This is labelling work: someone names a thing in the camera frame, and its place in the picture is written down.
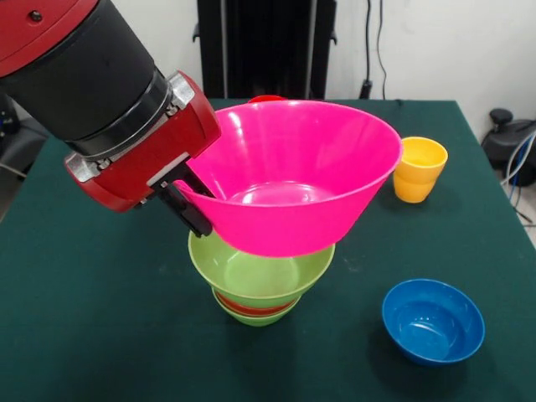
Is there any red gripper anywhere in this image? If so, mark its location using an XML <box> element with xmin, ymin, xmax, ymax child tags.
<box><xmin>64</xmin><ymin>70</ymin><xmax>223</xmax><ymax>239</ymax></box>

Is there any large green bowl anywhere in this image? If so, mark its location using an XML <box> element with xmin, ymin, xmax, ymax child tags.
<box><xmin>188</xmin><ymin>229</ymin><xmax>337</xmax><ymax>301</ymax></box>

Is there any large pink bowl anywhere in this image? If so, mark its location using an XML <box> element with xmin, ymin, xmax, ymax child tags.
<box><xmin>173</xmin><ymin>99</ymin><xmax>405</xmax><ymax>258</ymax></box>

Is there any red bowl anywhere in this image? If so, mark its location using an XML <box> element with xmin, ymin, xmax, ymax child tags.
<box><xmin>215</xmin><ymin>290</ymin><xmax>301</xmax><ymax>317</ymax></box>

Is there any small green bowl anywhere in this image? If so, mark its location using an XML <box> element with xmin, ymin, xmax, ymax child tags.
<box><xmin>212</xmin><ymin>287</ymin><xmax>299</xmax><ymax>328</ymax></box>

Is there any dark green tablecloth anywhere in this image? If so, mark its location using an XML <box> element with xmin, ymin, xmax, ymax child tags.
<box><xmin>0</xmin><ymin>96</ymin><xmax>536</xmax><ymax>402</ymax></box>

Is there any black wheeled base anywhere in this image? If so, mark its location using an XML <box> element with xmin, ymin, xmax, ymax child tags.
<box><xmin>0</xmin><ymin>100</ymin><xmax>50</xmax><ymax>175</ymax></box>
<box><xmin>481</xmin><ymin>107</ymin><xmax>536</xmax><ymax>171</ymax></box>

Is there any yellow cup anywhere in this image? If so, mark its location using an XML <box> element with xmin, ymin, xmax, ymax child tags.
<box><xmin>392</xmin><ymin>136</ymin><xmax>449</xmax><ymax>204</ymax></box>

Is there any blue bowl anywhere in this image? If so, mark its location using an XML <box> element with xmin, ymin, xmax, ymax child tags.
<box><xmin>381</xmin><ymin>279</ymin><xmax>486</xmax><ymax>369</ymax></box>

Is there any black cable with plug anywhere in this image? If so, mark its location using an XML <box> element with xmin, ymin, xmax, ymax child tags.
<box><xmin>359</xmin><ymin>0</ymin><xmax>374</xmax><ymax>101</ymax></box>

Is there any thin black cable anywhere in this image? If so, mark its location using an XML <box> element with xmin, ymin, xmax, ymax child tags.
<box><xmin>376</xmin><ymin>0</ymin><xmax>403</xmax><ymax>104</ymax></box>

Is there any blue cable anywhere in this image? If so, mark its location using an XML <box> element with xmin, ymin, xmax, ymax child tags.
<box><xmin>504</xmin><ymin>133</ymin><xmax>536</xmax><ymax>189</ymax></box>

